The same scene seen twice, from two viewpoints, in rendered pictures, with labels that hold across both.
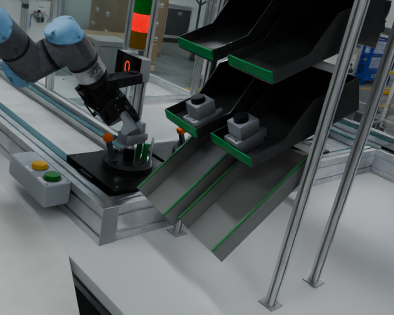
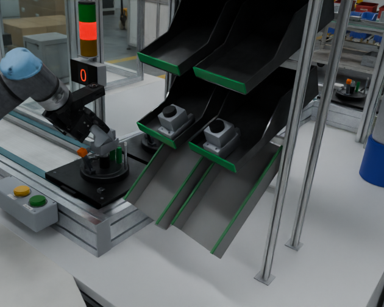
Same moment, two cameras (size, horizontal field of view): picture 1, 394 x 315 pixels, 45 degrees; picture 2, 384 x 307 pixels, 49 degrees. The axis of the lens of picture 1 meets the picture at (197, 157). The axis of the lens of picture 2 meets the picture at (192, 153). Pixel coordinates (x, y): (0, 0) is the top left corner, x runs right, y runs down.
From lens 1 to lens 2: 0.17 m
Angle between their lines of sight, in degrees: 9
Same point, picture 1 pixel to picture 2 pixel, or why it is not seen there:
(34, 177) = (19, 206)
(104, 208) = (96, 224)
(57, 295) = not seen: outside the picture
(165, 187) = (149, 192)
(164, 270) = (164, 268)
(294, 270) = not seen: hidden behind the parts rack
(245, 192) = (227, 187)
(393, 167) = (330, 114)
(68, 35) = (27, 69)
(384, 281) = (352, 229)
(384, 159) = not seen: hidden behind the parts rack
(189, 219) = (180, 222)
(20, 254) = (27, 286)
